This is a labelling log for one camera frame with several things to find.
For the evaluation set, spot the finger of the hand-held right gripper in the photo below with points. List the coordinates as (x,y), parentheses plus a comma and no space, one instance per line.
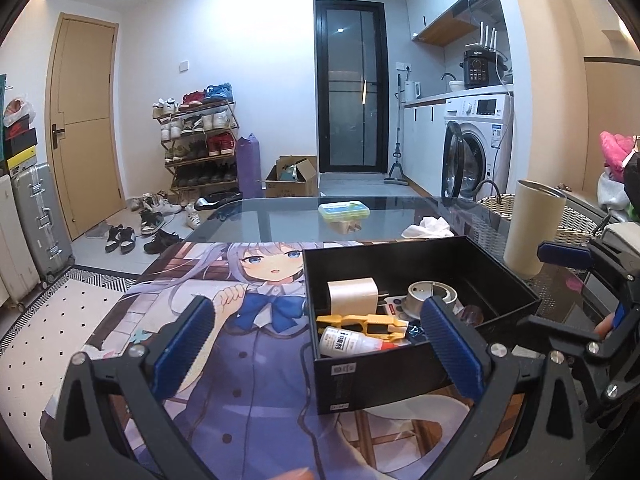
(565,255)
(565,329)

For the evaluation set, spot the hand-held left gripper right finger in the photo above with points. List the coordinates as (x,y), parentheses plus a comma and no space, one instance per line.
(450,350)

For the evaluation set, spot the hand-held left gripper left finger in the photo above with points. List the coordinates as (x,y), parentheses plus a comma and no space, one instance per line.
(185,350)

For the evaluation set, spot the white remote with coloured buttons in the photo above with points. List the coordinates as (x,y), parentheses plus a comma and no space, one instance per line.
(395,305)

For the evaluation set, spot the black cardboard box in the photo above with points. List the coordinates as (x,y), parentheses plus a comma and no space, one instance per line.
(380,380)

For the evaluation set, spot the small white glue bottle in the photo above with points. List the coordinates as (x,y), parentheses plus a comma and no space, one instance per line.
(345,342)

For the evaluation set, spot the white charger plug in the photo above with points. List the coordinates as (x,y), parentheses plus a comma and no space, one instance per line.
(350,297)

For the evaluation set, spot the person's right hand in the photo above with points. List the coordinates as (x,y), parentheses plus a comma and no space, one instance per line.
(605,326)

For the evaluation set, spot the wicker basket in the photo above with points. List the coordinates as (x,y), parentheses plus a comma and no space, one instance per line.
(580,220)

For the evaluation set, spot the beige tumbler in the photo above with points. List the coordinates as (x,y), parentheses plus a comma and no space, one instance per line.
(530,230)

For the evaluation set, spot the printed cartoon table mat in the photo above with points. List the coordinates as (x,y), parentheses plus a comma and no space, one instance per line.
(250,385)

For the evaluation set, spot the pink plush toy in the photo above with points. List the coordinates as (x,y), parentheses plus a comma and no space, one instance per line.
(615,145)

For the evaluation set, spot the white cloth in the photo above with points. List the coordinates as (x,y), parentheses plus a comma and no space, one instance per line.
(430,227)

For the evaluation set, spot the patterned floor rug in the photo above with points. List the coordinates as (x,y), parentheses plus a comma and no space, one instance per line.
(60,310)

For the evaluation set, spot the pile of loose shoes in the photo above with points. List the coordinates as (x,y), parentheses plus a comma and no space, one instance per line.
(150,220)

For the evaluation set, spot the white washing machine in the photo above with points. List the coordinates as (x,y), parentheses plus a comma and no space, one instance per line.
(485,135)

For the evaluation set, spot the green lidded plastic box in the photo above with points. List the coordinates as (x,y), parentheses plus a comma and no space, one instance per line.
(345,210)

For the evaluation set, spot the mop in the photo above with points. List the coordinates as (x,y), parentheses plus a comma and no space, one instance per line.
(395,180)

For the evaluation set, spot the white kitchen counter cabinet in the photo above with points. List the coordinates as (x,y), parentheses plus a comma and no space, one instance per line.
(425,135)

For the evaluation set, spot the metal shoe rack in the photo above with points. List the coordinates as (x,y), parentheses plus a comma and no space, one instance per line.
(200,160)

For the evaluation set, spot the purple rolled yoga mat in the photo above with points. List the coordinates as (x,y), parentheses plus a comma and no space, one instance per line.
(248,170)

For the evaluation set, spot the silver hard suitcase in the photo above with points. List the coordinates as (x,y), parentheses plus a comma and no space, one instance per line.
(40,225)

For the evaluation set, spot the open brown cardboard box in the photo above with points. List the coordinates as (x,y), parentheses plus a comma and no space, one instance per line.
(300,185)

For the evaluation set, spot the white bowl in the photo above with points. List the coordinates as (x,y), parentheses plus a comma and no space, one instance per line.
(456,85)

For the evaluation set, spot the black rice cooker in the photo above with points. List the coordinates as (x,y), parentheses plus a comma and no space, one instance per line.
(477,67)

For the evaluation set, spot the white hard suitcase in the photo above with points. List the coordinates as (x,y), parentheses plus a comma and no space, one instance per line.
(7,240)

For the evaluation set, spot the light wooden door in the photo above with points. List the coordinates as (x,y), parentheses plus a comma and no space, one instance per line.
(85,160)

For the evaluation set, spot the white electric kettle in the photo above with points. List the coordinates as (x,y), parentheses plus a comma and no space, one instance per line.
(412,91)

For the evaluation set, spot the shoe rack with shoes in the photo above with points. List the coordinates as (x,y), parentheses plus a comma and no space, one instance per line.
(197,125)

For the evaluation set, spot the white router with antennas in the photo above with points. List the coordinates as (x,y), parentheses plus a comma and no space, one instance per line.
(483,35)

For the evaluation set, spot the stack of shoe boxes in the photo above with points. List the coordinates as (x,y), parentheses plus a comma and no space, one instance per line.
(20,147)

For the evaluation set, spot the black framed glass door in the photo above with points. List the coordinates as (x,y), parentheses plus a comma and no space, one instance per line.
(350,85)

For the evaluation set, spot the white plastic bag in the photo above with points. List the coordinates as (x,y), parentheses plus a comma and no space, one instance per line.
(19,112)

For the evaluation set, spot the teal hard case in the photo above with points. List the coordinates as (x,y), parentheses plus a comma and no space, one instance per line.
(2,110)

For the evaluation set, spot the white wall socket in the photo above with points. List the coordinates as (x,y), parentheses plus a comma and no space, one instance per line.
(401,66)

